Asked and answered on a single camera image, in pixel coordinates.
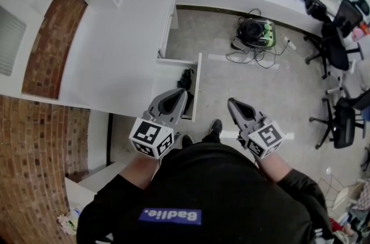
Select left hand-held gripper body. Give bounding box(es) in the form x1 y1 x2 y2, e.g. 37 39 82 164
128 109 182 161

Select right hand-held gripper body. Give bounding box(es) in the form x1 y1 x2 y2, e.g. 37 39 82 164
236 112 284 160

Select black umbrella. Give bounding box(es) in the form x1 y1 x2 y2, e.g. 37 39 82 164
176 68 195 114

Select white drawer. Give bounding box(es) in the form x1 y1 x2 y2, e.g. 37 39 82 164
150 52 204 123

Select person's right forearm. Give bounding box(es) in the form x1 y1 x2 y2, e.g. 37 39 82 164
255 154 293 183

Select person's left forearm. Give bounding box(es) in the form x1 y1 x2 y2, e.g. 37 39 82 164
119 154 160 190

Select white desk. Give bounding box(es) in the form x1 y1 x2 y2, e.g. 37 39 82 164
20 0 179 117

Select person's right black shoe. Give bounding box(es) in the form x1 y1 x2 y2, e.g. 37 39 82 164
208 119 224 138

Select person's black shoe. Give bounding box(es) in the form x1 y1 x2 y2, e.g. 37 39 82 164
181 134 194 149
208 119 224 138

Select person's left black shoe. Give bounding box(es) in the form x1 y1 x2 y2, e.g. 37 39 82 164
181 134 194 149

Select person's black trousers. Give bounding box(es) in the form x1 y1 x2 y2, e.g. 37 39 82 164
201 132 222 146

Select person's black shirt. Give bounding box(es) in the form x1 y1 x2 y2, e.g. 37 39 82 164
76 142 334 244

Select white power strip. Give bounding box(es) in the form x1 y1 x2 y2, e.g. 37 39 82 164
281 35 298 51

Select white low cabinet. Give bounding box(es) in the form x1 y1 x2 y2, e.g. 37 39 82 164
64 161 117 221

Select white office chair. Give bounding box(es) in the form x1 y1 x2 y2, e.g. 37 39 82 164
324 58 370 98

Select black mesh office chair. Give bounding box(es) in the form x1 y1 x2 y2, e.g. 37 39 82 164
303 0 370 79

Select cluttered storage pile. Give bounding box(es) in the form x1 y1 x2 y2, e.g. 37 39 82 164
331 179 370 244

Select black bag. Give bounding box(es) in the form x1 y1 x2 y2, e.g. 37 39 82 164
305 0 330 20

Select small potted flowers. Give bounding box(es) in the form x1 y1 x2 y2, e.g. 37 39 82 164
57 212 78 235

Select green black device with cables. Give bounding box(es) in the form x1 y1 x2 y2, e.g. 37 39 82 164
225 8 290 69

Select white wire frame stool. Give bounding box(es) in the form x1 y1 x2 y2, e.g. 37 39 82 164
317 174 360 209

